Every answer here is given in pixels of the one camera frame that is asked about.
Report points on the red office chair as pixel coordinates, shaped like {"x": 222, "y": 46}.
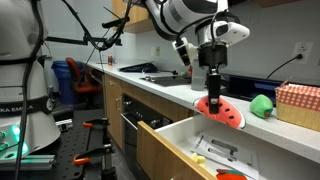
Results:
{"x": 75, "y": 75}

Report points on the checkered wicker picnic basket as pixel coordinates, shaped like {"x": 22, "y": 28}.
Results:
{"x": 298, "y": 103}

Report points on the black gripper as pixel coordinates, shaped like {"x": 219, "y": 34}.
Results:
{"x": 213, "y": 55}

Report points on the watermelon slice plushie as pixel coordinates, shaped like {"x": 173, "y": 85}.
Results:
{"x": 230, "y": 115}

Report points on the black built-in oven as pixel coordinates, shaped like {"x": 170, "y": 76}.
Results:
{"x": 133, "y": 123}

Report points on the grey shaker bottle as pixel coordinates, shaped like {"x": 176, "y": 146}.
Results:
{"x": 198, "y": 80}

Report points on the black cooktop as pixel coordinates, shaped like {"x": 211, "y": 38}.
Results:
{"x": 166, "y": 81}

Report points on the small white device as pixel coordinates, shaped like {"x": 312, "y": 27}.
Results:
{"x": 65, "y": 125}

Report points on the blue plastic bin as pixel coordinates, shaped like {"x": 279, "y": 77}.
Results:
{"x": 63, "y": 83}

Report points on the black laptop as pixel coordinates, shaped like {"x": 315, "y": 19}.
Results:
{"x": 250, "y": 87}

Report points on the white wall power outlet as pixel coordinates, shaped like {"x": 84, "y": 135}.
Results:
{"x": 302, "y": 51}

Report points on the red tomato plushie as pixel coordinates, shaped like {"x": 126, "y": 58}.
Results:
{"x": 231, "y": 175}

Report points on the white drawer with wooden front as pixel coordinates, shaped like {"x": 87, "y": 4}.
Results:
{"x": 160, "y": 153}

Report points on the small red bottle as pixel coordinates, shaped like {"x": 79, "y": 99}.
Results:
{"x": 110, "y": 60}

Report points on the white light switch plate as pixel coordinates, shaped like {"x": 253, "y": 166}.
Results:
{"x": 155, "y": 50}

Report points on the white Franka Panda arm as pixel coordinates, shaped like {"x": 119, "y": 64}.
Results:
{"x": 20, "y": 66}

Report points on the white paper manual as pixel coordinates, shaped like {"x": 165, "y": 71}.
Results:
{"x": 230, "y": 156}

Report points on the green pear plushie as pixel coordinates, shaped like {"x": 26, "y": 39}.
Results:
{"x": 260, "y": 105}

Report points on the aluminium profile rail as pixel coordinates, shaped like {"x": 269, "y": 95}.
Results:
{"x": 30, "y": 163}

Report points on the black bag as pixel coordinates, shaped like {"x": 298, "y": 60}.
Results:
{"x": 138, "y": 67}

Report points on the yellow plushie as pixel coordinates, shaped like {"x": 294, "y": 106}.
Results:
{"x": 198, "y": 158}

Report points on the wooden base cabinet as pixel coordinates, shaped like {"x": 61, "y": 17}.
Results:
{"x": 113, "y": 106}

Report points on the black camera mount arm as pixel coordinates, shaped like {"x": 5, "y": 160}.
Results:
{"x": 66, "y": 40}

